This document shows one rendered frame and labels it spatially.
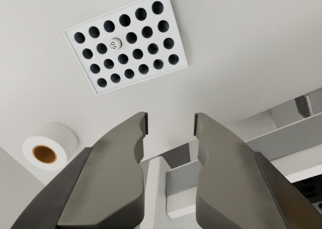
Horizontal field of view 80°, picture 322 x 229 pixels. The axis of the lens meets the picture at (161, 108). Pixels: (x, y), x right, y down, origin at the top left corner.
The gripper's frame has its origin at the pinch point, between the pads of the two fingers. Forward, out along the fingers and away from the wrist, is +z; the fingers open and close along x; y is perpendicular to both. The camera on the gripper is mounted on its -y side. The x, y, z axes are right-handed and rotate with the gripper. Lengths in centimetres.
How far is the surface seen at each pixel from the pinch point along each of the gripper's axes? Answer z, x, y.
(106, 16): 11.5, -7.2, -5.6
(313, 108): 38, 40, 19
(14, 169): 91, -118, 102
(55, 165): 11.0, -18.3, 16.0
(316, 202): 1.0, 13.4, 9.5
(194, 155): 91, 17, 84
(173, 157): 57, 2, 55
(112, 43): 10.1, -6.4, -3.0
